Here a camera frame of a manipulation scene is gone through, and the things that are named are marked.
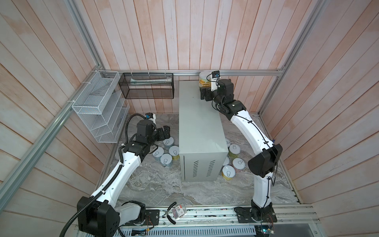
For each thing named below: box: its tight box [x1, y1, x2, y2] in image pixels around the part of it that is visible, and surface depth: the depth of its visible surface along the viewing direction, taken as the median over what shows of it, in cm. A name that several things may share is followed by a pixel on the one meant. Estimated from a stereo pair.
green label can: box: [227, 143, 242, 159], surface depth 95 cm
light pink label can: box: [222, 156, 230, 166], surface depth 89 cm
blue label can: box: [151, 146, 165, 161], surface depth 92 cm
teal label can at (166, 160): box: [159, 153, 174, 168], surface depth 90 cm
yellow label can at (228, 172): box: [221, 164, 236, 181], surface depth 85 cm
